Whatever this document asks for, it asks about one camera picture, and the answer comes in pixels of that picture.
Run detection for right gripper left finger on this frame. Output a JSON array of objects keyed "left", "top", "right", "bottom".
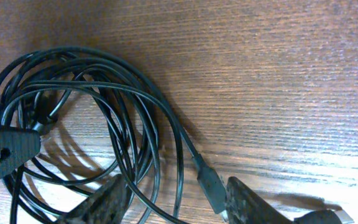
[{"left": 0, "top": 126, "right": 40, "bottom": 179}]

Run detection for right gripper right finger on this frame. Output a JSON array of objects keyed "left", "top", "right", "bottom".
[{"left": 225, "top": 176, "right": 293, "bottom": 224}]

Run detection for thick black USB cable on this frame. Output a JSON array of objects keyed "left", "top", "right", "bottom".
[{"left": 0, "top": 46, "right": 229, "bottom": 224}]

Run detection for thin black cable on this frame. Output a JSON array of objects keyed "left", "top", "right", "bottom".
[{"left": 0, "top": 62, "right": 186, "bottom": 224}]

